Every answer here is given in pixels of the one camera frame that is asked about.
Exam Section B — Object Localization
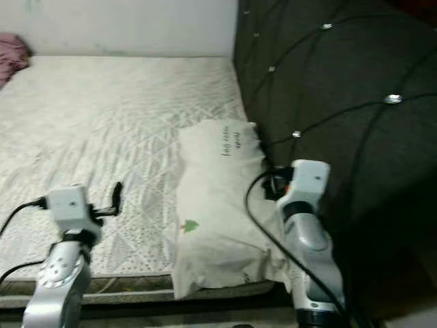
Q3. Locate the white pillow with green tree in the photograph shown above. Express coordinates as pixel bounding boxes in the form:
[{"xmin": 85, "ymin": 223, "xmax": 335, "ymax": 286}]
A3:
[{"xmin": 171, "ymin": 120, "xmax": 292, "ymax": 300}]

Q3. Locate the dark tufted headboard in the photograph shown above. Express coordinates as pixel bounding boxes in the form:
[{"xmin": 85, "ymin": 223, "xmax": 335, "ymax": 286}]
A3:
[{"xmin": 232, "ymin": 0, "xmax": 437, "ymax": 322}]

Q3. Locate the mauve printed blanket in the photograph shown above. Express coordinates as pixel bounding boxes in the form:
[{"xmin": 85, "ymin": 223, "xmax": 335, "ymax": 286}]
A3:
[{"xmin": 0, "ymin": 33, "xmax": 33, "ymax": 87}]

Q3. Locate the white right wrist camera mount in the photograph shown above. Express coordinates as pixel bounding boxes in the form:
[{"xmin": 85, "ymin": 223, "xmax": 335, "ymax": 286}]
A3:
[{"xmin": 277, "ymin": 159, "xmax": 331, "ymax": 214}]

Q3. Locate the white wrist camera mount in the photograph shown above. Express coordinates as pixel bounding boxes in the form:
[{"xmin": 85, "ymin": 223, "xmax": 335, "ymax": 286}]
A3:
[
  {"xmin": 277, "ymin": 159, "xmax": 331, "ymax": 214},
  {"xmin": 46, "ymin": 184, "xmax": 104, "ymax": 238}
]

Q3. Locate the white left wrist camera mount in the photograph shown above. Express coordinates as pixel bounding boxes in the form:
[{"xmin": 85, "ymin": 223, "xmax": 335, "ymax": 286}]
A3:
[{"xmin": 46, "ymin": 184, "xmax": 104, "ymax": 238}]

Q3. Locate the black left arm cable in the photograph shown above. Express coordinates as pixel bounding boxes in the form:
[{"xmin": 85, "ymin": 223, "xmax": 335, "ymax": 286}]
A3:
[
  {"xmin": 0, "ymin": 197, "xmax": 50, "ymax": 237},
  {"xmin": 0, "ymin": 258, "xmax": 45, "ymax": 285}
]

